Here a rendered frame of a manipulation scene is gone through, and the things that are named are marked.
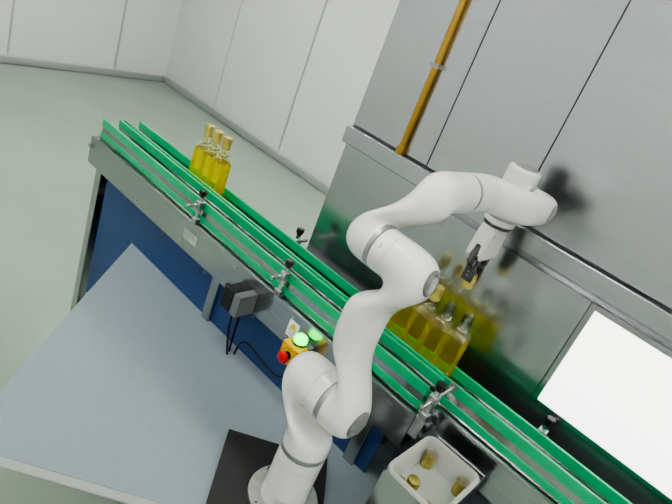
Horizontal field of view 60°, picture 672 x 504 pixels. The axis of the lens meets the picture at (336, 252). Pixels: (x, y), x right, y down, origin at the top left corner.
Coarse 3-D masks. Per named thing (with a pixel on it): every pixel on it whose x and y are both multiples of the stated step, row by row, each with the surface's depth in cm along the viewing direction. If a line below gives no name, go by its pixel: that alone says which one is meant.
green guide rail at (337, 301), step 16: (128, 128) 243; (144, 144) 237; (160, 160) 231; (176, 176) 227; (208, 192) 215; (224, 208) 210; (240, 224) 206; (256, 240) 202; (288, 256) 192; (304, 272) 189; (320, 288) 185; (336, 304) 182; (384, 336) 171; (400, 352) 168; (416, 368) 165; (432, 384) 163
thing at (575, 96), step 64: (448, 0) 168; (512, 0) 157; (576, 0) 146; (640, 0) 137; (384, 64) 185; (448, 64) 171; (512, 64) 159; (576, 64) 148; (640, 64) 139; (384, 128) 188; (448, 128) 173; (512, 128) 161; (576, 128) 150; (640, 128) 141; (384, 192) 191; (576, 192) 152; (640, 192) 142; (320, 256) 212; (576, 256) 154; (640, 256) 144; (640, 320) 144; (576, 448) 160
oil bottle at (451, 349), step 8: (456, 328) 162; (448, 336) 161; (456, 336) 160; (464, 336) 160; (440, 344) 164; (448, 344) 162; (456, 344) 160; (464, 344) 161; (440, 352) 164; (448, 352) 162; (456, 352) 161; (432, 360) 166; (440, 360) 164; (448, 360) 162; (456, 360) 164; (440, 368) 164; (448, 368) 163; (448, 376) 167
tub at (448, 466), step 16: (416, 448) 151; (432, 448) 157; (448, 448) 155; (400, 464) 147; (416, 464) 156; (448, 464) 155; (464, 464) 152; (400, 480) 139; (432, 480) 153; (448, 480) 155; (416, 496) 137; (432, 496) 148; (448, 496) 150; (464, 496) 142
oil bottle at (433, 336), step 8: (432, 320) 164; (440, 320) 163; (432, 328) 164; (440, 328) 163; (448, 328) 163; (424, 336) 166; (432, 336) 165; (440, 336) 163; (424, 344) 167; (432, 344) 165; (424, 352) 167; (432, 352) 165
